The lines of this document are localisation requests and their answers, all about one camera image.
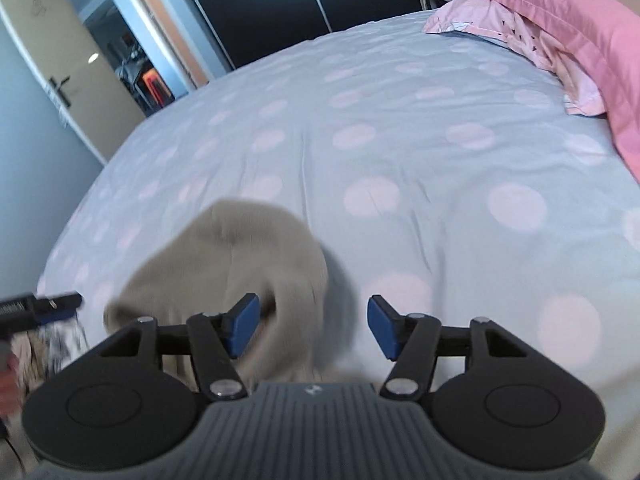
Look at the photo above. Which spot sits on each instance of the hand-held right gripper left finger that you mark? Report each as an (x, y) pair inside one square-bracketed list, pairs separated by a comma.
[(244, 327)]

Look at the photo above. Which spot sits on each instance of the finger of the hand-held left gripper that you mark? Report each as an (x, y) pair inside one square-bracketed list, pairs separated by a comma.
[(45, 306)]

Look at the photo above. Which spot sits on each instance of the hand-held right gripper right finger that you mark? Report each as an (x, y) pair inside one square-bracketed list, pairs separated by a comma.
[(381, 327)]

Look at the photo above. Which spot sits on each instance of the beige garment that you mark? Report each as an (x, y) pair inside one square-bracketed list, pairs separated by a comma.
[(225, 260)]

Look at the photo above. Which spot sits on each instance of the patterned clothes pile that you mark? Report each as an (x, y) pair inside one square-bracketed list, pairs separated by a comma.
[(55, 345)]

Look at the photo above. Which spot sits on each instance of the polka dot bed cover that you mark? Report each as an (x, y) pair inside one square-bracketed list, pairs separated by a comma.
[(400, 135)]

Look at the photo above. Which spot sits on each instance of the orange hallway object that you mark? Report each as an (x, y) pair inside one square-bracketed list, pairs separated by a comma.
[(157, 87)]

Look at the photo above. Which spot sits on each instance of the cream door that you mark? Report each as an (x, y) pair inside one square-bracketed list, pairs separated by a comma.
[(55, 50)]

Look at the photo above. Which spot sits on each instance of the black wardrobe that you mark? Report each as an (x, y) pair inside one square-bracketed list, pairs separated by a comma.
[(280, 5)]

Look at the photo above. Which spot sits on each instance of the light pink patterned pillow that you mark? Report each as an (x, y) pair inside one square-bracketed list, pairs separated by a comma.
[(500, 17)]

